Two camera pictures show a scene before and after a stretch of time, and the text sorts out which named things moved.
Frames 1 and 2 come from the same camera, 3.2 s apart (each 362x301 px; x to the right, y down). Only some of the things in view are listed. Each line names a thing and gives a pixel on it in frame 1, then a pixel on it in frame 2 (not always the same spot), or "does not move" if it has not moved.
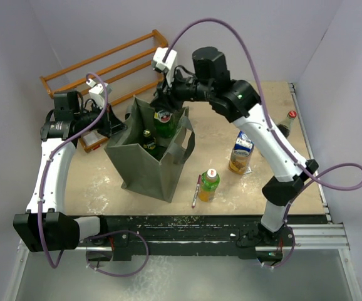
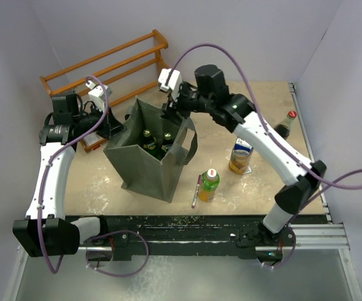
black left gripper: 111,125 does not move
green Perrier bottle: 165,123 -> 168,142
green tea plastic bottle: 210,180 does not move
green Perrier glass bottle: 149,142 does not move
